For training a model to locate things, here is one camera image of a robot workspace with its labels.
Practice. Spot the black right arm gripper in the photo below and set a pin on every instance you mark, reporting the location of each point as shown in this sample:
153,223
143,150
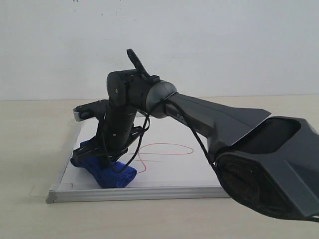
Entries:
115,133

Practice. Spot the blue cloth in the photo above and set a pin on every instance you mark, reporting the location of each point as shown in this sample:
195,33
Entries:
115,175

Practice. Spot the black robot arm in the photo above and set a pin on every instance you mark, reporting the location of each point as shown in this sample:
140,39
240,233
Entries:
267,163

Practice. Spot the clear tape front left corner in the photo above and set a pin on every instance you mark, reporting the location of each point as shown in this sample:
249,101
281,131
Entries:
42,190

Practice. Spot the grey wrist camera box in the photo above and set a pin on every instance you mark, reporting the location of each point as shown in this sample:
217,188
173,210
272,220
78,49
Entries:
90,110

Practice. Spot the white whiteboard with aluminium frame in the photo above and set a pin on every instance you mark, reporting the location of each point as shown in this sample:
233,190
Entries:
170,164

